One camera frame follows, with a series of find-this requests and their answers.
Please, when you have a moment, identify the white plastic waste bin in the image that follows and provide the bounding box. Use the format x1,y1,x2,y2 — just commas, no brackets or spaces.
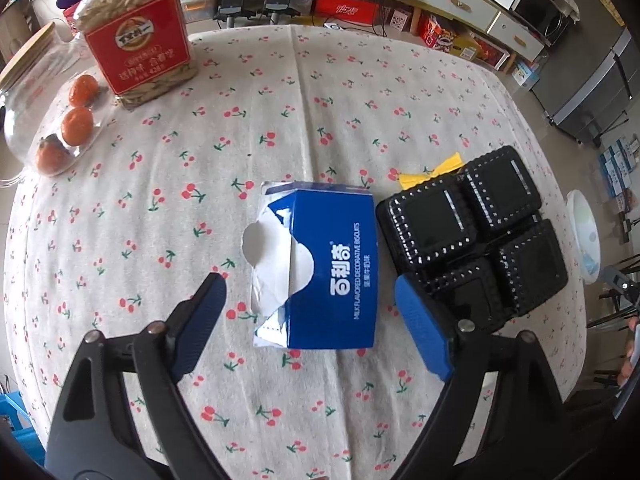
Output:
565,189,601,286

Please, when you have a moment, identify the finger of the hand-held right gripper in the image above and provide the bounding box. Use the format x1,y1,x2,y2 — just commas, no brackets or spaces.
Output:
597,266,640,306

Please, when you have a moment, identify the pink patterned small box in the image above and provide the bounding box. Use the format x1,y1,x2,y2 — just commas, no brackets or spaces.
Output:
387,5,416,33

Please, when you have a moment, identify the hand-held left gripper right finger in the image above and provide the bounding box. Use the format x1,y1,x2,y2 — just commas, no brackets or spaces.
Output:
392,274,568,480

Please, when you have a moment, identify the red label plastic jar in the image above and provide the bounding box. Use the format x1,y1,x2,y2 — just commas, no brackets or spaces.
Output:
72,0,198,111

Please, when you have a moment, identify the black microwave oven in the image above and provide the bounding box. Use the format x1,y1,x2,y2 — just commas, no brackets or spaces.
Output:
512,0,571,41

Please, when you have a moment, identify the black plastic tray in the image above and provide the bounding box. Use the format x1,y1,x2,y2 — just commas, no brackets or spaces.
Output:
375,145,569,333

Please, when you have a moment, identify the cherry print tablecloth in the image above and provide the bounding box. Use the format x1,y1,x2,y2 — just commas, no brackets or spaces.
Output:
2,24,601,480

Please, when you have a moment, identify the grey refrigerator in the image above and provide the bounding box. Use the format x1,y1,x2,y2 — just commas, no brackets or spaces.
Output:
530,25,633,148

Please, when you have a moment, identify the small blue white box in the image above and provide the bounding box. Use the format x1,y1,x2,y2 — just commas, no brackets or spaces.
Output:
510,57,543,86

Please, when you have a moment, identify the stack of blue white cartons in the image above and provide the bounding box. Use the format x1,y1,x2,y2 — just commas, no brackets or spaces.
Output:
597,137,640,216

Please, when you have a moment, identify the yellow plastic packet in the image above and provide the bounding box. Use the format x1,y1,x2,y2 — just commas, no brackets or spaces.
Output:
398,151,466,190

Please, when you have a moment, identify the person's right hand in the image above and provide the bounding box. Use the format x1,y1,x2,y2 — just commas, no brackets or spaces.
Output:
617,317,640,386

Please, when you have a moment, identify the orange fruit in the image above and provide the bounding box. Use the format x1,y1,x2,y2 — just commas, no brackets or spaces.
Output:
35,135,71,177
67,74,98,108
60,106,95,147

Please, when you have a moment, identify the red cardboard box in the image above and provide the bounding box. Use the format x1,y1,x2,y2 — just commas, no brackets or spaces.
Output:
312,0,381,26

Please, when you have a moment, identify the blue biscuit box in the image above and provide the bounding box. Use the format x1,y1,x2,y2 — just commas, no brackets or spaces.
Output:
241,180,377,351

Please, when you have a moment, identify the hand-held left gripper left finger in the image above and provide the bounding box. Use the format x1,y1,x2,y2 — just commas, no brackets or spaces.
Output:
45,272,228,480

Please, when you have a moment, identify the blue plastic stool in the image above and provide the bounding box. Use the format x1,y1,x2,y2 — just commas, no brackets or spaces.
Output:
0,392,46,461

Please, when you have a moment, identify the dark chair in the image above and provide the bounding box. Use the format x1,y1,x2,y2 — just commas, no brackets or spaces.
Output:
585,255,640,391

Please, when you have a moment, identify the glass jar with wooden lid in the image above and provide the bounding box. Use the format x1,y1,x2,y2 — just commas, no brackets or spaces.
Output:
0,22,108,188

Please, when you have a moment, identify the black grey floor device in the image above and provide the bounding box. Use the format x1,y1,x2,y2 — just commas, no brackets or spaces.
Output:
215,0,307,26

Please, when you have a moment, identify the yellow paper note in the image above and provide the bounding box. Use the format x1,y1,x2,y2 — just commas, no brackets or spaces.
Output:
600,0,626,28

